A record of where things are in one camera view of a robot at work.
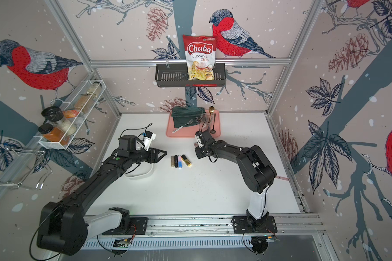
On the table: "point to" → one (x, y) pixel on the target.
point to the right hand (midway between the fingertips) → (198, 150)
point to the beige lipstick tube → (172, 161)
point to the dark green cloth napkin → (183, 115)
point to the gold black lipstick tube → (185, 160)
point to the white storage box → (139, 170)
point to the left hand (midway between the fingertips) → (165, 149)
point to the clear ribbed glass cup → (206, 119)
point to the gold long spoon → (211, 109)
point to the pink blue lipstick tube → (179, 162)
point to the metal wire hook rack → (43, 158)
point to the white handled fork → (189, 122)
